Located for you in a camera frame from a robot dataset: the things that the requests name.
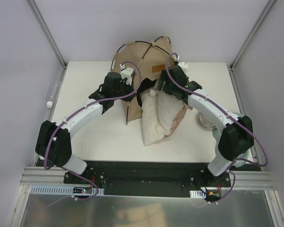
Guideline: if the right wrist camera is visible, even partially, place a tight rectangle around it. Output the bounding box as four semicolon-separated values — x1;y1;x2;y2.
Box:
174;56;188;74

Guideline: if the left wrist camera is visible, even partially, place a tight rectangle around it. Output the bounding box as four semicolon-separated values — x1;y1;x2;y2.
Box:
120;65;135;85

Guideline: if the right aluminium frame post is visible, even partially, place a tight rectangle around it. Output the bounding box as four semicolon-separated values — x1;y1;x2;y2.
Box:
229;0;278;70

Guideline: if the circuit board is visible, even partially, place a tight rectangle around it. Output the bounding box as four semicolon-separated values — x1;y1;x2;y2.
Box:
72;187;104;196
189;190;221;199

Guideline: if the white pompom toy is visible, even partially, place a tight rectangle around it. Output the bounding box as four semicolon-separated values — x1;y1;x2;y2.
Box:
149;89;157;97

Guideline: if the beige pet tent fabric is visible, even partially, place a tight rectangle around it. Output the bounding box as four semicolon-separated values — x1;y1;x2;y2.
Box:
110;35;189;126

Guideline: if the green double pet bowl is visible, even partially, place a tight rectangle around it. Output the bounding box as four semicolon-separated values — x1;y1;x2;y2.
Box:
213;114;254;168

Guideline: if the white fluffy cushion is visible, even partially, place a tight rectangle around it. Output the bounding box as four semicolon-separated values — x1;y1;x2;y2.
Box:
141;89;187;146

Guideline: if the aluminium frame post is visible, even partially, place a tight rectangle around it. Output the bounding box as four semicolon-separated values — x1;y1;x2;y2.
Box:
229;0;278;70
26;0;67;69

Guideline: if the left aluminium frame post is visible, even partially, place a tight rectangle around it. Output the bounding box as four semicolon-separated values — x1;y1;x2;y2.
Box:
26;0;67;69

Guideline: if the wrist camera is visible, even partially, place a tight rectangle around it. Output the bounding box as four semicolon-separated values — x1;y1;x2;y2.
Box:
174;56;188;74
120;65;135;85

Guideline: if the purple cable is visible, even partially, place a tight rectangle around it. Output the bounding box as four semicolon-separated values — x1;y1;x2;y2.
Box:
30;61;144;209
165;52;268;206

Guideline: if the steel pet bowl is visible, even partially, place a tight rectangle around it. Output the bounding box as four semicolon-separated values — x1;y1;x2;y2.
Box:
198;113;216;130

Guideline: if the clear plastic bottle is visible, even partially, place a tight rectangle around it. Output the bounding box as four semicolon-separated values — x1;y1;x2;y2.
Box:
46;80;60;108

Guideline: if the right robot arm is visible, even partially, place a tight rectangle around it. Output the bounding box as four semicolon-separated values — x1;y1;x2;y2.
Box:
155;65;254;187

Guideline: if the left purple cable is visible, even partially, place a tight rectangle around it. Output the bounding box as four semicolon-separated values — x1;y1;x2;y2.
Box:
30;61;144;209

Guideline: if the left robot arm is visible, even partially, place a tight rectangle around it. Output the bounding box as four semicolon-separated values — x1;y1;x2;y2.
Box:
35;67;136;184

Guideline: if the right circuit board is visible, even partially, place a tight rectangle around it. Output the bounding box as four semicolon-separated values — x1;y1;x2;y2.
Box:
189;190;221;199

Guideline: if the left circuit board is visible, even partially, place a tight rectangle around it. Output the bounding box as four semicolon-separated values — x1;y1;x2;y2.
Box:
72;187;104;196

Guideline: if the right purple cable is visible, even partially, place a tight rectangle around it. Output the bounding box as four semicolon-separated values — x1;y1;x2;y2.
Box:
165;52;268;206

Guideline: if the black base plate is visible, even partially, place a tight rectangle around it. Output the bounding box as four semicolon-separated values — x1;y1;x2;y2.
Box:
35;159;235;197

